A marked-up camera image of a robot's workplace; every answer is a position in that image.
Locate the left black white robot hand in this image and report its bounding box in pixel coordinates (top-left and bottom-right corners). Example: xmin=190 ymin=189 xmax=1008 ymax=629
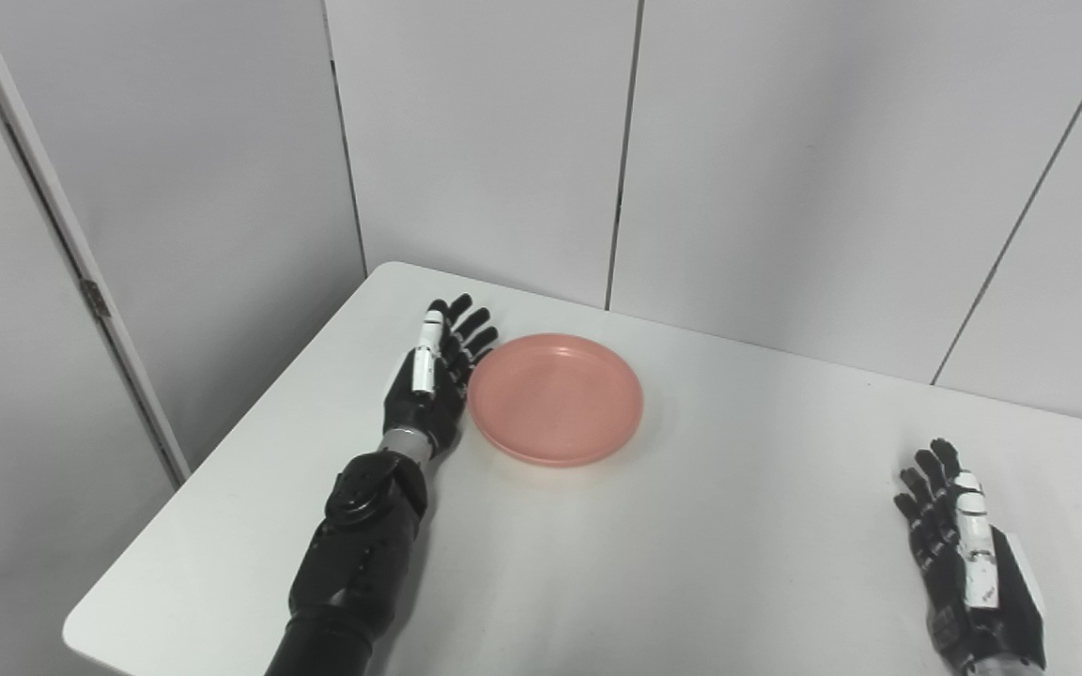
xmin=381 ymin=293 xmax=501 ymax=461

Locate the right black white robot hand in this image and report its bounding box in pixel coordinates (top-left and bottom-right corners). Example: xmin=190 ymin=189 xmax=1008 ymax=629
xmin=893 ymin=438 xmax=1048 ymax=673

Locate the pink round plate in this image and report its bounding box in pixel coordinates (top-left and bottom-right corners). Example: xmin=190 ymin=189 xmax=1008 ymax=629
xmin=467 ymin=332 xmax=645 ymax=469

